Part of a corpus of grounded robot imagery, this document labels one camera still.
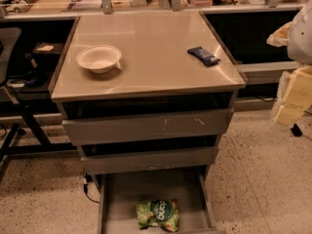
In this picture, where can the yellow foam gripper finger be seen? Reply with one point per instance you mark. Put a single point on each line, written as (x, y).
(294, 96)
(280, 37)

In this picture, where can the green rice chip bag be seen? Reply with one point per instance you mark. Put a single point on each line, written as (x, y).
(158, 213)

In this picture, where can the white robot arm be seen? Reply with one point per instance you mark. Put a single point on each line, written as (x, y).
(300, 38)

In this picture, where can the grey drawer cabinet with counter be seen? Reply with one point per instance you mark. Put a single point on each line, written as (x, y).
(154, 75)

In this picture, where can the grey middle drawer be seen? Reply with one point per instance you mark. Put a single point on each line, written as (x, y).
(149, 161)

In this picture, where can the grey open bottom drawer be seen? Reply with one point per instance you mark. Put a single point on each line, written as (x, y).
(120, 193)

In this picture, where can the grey top drawer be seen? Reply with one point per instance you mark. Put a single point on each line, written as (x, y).
(147, 126)

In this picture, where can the dark blue snack bar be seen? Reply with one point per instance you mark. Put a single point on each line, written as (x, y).
(204, 56)

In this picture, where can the white paper bowl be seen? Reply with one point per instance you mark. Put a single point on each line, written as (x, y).
(99, 59)

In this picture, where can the black box with label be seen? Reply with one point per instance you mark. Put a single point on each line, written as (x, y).
(48, 48)

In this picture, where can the black coiled tool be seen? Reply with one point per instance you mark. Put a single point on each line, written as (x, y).
(23, 6)

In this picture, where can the black power adapter with cable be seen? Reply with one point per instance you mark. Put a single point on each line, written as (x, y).
(297, 132)

